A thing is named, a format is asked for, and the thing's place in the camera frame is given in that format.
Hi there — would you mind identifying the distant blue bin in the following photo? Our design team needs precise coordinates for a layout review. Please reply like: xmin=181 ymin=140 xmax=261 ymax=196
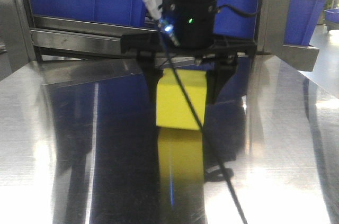
xmin=325 ymin=8 xmax=339 ymax=23

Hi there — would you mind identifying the blue plastic bin right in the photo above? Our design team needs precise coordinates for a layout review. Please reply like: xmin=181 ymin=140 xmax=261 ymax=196
xmin=284 ymin=0 xmax=327 ymax=46

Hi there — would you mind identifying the blue plastic bin middle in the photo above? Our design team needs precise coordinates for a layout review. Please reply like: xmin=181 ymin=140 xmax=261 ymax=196
xmin=156 ymin=0 xmax=262 ymax=41

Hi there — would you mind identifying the yellow foam block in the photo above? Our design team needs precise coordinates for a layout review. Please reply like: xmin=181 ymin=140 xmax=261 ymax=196
xmin=156 ymin=68 xmax=207 ymax=131

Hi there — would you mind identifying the white cable connector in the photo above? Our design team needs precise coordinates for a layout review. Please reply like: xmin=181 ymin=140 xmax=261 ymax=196
xmin=142 ymin=0 xmax=180 ymax=47

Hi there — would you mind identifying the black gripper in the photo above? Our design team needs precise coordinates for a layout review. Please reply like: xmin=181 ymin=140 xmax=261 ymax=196
xmin=120 ymin=0 xmax=257 ymax=104

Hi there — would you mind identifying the stainless steel shelf frame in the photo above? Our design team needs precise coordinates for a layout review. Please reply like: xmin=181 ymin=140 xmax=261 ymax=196
xmin=0 ymin=0 xmax=319 ymax=87

